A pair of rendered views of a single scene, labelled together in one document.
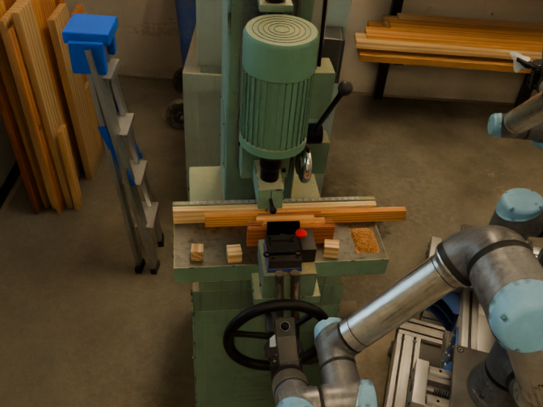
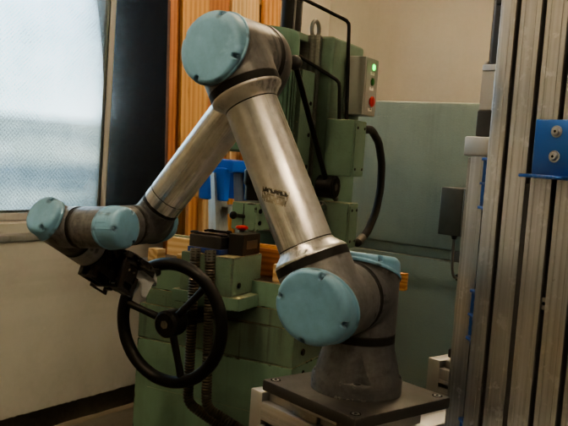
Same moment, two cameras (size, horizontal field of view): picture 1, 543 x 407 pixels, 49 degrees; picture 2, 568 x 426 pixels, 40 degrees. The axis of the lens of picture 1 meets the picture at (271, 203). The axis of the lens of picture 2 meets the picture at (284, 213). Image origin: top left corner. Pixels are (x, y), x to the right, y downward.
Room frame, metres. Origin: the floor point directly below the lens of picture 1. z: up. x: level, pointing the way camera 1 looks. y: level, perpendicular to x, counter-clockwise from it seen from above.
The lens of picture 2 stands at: (-0.28, -1.26, 1.20)
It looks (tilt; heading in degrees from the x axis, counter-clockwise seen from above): 4 degrees down; 37
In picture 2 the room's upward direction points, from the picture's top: 4 degrees clockwise
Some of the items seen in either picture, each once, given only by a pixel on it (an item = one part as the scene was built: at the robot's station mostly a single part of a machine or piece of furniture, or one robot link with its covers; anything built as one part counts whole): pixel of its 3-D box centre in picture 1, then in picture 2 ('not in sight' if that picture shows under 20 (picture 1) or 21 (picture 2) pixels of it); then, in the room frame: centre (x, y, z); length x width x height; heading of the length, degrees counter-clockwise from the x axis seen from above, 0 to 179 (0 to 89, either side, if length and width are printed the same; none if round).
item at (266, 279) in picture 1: (285, 267); (221, 270); (1.09, -0.05, 0.92); 0.15 x 0.13 x 0.09; 100
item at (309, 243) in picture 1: (290, 249); (224, 240); (1.09, -0.06, 0.99); 0.13 x 0.11 x 0.06; 100
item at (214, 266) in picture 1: (279, 256); (237, 285); (1.18, -0.04, 0.87); 0.61 x 0.30 x 0.06; 100
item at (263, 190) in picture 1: (268, 185); (257, 218); (1.30, 0.01, 1.03); 0.14 x 0.07 x 0.09; 10
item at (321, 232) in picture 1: (290, 235); (253, 260); (1.20, -0.06, 0.93); 0.25 x 0.01 x 0.07; 100
